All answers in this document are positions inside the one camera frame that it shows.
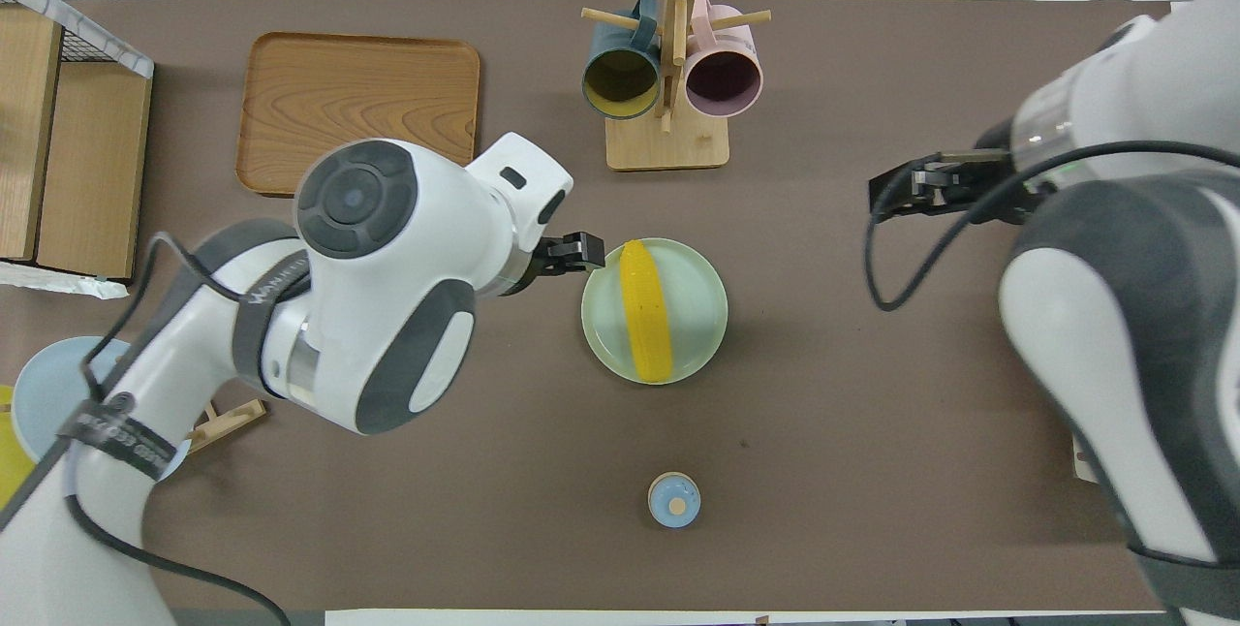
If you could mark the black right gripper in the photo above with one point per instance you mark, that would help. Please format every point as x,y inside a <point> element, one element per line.
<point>969,182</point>

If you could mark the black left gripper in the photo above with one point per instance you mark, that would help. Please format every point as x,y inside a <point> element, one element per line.
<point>538,267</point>

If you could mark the yellow corn cob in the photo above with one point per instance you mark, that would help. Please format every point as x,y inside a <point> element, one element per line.
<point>646,316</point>

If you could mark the pale green plate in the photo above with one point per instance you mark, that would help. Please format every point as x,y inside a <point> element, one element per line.
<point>699,316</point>

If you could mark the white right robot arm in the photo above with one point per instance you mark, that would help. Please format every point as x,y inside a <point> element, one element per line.
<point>1143,335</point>

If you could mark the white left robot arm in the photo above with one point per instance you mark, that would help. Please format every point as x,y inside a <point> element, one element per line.
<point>387,248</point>

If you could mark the white toaster oven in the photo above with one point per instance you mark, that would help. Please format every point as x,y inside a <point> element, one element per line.
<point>1080,461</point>

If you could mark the wooden mug rack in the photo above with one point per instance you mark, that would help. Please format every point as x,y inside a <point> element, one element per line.
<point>668,146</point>

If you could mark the dark blue mug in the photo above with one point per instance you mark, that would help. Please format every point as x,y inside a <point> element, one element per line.
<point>620,83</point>

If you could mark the pink mug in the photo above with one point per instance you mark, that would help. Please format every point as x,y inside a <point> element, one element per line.
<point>722,78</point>

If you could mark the brown table mat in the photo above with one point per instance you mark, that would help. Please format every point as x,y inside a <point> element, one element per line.
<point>823,413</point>

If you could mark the small blue call bell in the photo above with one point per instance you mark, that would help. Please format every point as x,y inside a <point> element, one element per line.
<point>673,500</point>

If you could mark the brown wooden tray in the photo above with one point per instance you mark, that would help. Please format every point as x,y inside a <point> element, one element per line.
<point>358,93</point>

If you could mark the wooden plate rack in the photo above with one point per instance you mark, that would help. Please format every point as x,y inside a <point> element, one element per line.
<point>232,418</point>

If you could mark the light blue plate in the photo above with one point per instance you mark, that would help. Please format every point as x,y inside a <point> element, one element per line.
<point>48,384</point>

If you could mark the yellow plate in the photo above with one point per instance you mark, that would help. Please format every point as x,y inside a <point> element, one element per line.
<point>10,452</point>

